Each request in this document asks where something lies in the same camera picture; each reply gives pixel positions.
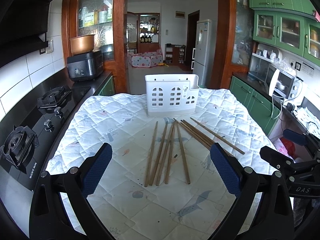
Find black range hood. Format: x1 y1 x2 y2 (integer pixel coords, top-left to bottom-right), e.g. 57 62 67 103
1 0 53 67

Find polka dot play tent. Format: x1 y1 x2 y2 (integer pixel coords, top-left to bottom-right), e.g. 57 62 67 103
129 49 164 68

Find white quilted table cloth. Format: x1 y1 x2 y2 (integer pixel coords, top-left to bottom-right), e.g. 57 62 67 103
44 87 288 240

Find green upper cabinets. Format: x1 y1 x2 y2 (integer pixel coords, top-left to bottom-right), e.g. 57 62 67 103
249 0 319 65

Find white wall socket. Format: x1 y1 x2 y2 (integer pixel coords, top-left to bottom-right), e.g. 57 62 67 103
46 40 54 54

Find black rice cooker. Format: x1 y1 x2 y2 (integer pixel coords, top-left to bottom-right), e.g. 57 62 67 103
67 50 104 82

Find white microwave oven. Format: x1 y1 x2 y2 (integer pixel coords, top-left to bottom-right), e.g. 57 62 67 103
264 64 303 100

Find white refrigerator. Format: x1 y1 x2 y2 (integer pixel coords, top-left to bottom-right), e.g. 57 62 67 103
191 19 213 87

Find black gas stove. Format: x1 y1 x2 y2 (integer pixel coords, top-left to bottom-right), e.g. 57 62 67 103
1 85 90 191

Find white plastic utensil holder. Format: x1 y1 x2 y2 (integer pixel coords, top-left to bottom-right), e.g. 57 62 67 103
145 74 200 118

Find red printed plastic bag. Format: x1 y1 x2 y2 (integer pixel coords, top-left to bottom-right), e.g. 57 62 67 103
272 137 296 159

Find copper inner pot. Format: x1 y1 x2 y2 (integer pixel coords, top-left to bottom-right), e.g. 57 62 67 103
70 34 95 55

